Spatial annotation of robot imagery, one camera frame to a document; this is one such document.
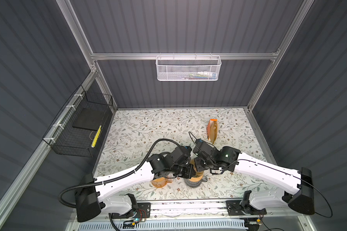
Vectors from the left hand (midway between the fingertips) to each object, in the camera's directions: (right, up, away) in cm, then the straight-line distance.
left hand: (197, 174), depth 70 cm
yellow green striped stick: (-51, +18, +2) cm, 54 cm away
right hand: (0, +3, +4) cm, 5 cm away
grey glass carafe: (+5, -6, +9) cm, 12 cm away
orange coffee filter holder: (+15, +20, +28) cm, 37 cm away
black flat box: (-57, +28, +7) cm, 64 cm away
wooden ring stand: (0, -4, +4) cm, 6 cm away
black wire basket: (-61, +21, +2) cm, 65 cm away
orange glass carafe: (-18, -6, +6) cm, 20 cm away
